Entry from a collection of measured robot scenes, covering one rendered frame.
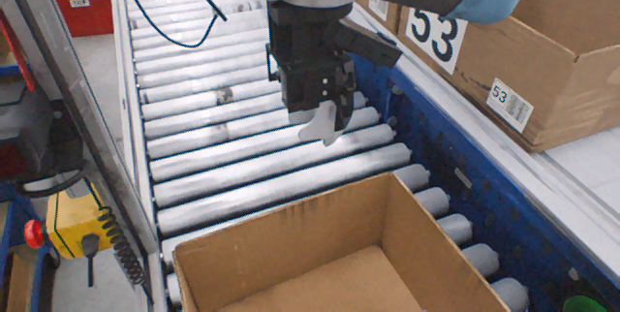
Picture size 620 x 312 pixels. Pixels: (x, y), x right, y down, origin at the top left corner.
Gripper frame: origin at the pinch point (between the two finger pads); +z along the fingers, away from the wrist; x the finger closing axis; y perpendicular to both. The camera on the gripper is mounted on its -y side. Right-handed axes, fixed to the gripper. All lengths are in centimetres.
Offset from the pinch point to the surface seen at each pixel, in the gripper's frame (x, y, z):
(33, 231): -6.9, 40.2, 8.8
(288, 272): 7.4, 9.6, 16.8
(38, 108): -1.6, 30.7, -12.8
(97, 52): -223, 54, 94
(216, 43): -69, 3, 20
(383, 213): 7.1, -5.5, 11.1
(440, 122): -4.3, -23.0, 8.2
